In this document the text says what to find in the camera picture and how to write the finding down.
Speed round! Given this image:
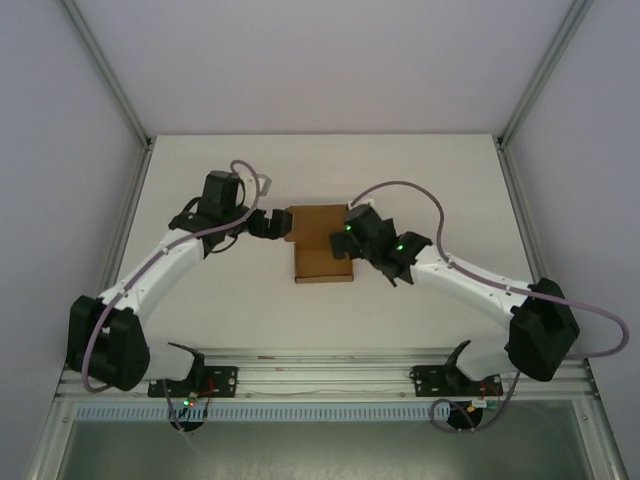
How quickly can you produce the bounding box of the grey slotted cable duct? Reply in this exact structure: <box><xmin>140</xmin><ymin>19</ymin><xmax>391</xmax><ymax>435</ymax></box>
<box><xmin>73</xmin><ymin>404</ymin><xmax>451</xmax><ymax>422</ymax></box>

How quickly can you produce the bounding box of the black round cable grommet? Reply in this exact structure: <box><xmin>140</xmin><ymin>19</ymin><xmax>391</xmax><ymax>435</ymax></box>
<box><xmin>169</xmin><ymin>415</ymin><xmax>205</xmax><ymax>434</ymax></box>
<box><xmin>445</xmin><ymin>402</ymin><xmax>484</xmax><ymax>432</ymax></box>

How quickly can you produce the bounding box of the aluminium frame post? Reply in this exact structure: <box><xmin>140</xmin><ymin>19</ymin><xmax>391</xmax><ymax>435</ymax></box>
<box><xmin>62</xmin><ymin>0</ymin><xmax>154</xmax><ymax>151</ymax></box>
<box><xmin>496</xmin><ymin>0</ymin><xmax>596</xmax><ymax>151</ymax></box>

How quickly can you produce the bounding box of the brown cardboard paper box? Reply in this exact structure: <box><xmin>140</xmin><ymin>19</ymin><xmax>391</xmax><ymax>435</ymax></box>
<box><xmin>283</xmin><ymin>203</ymin><xmax>356</xmax><ymax>285</ymax></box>

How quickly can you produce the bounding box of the aluminium mounting rail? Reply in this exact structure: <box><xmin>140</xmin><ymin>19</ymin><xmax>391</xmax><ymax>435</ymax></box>
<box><xmin>55</xmin><ymin>348</ymin><xmax>600</xmax><ymax>402</ymax></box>

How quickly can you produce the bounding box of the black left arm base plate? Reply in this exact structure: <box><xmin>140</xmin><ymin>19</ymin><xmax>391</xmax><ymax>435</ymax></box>
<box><xmin>148</xmin><ymin>365</ymin><xmax>239</xmax><ymax>399</ymax></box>

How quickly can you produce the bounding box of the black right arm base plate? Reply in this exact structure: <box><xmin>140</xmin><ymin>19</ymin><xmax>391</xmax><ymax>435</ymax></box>
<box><xmin>409</xmin><ymin>364</ymin><xmax>504</xmax><ymax>399</ymax></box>

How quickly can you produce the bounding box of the aluminium table edge rail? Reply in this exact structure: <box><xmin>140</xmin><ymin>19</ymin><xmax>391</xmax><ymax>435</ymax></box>
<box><xmin>102</xmin><ymin>144</ymin><xmax>154</xmax><ymax>287</ymax></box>
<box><xmin>494</xmin><ymin>139</ymin><xmax>547</xmax><ymax>281</ymax></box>

